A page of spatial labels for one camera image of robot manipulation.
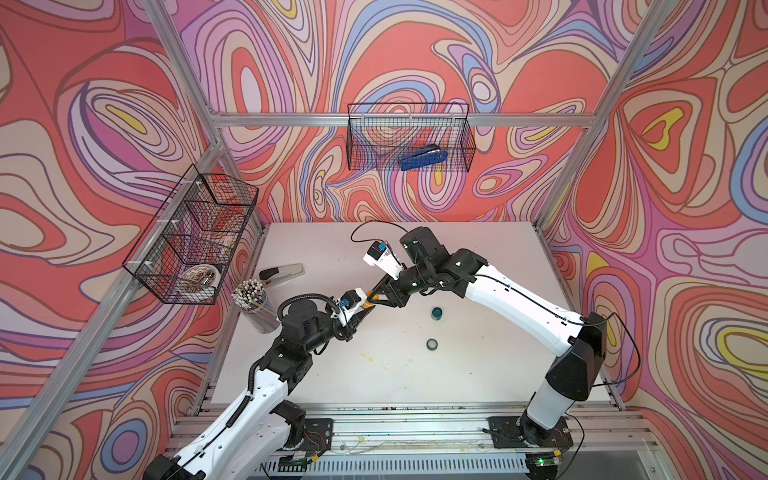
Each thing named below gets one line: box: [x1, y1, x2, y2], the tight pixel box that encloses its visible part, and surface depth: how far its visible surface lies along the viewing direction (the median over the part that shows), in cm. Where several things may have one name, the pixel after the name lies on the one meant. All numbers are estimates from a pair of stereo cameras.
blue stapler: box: [399, 144, 449, 171], surface depth 90 cm
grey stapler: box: [259, 263, 305, 285], surface depth 104 cm
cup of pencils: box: [231, 278, 281, 334], surface depth 80 cm
